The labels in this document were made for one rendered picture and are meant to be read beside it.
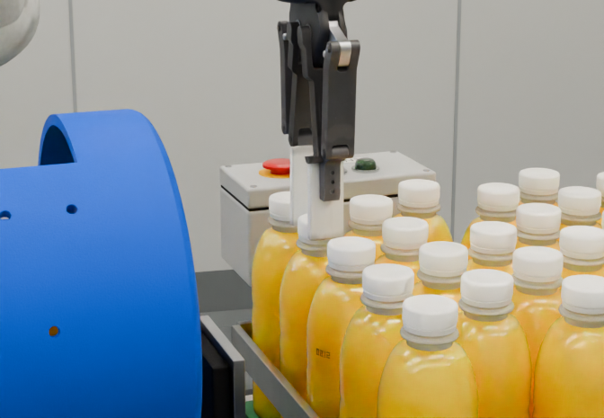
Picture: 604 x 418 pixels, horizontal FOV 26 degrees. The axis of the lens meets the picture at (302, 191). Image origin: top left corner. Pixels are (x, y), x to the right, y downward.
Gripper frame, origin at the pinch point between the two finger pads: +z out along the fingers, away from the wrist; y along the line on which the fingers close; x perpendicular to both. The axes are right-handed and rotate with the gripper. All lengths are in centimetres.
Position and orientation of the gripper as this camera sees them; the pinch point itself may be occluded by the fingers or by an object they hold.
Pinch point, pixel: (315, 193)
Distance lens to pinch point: 111.2
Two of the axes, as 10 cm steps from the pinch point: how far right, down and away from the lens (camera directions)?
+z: 0.0, 9.6, 2.7
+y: 3.4, 2.5, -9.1
